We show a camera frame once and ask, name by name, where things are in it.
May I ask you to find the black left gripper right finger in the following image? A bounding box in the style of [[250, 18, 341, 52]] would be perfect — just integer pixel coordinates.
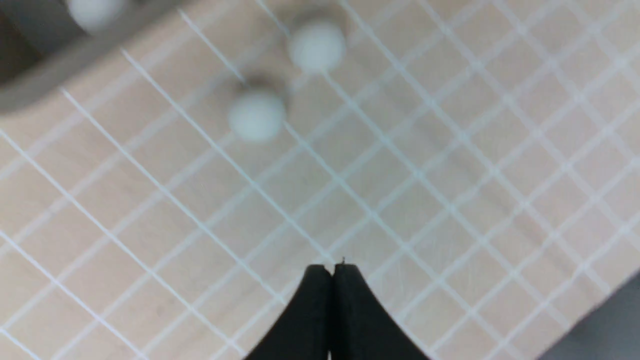
[[329, 263, 428, 360]]

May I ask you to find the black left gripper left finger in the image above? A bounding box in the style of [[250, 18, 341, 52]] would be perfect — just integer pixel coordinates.
[[245, 265, 333, 360]]

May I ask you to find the white ball with logo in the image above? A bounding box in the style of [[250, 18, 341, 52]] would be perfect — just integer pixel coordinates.
[[227, 88, 287, 143]]

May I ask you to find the checkered beige tablecloth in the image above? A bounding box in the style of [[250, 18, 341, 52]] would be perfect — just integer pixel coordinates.
[[1, 0, 639, 360]]

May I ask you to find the olive plastic bin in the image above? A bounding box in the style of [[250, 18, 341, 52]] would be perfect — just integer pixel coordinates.
[[0, 0, 182, 114]]

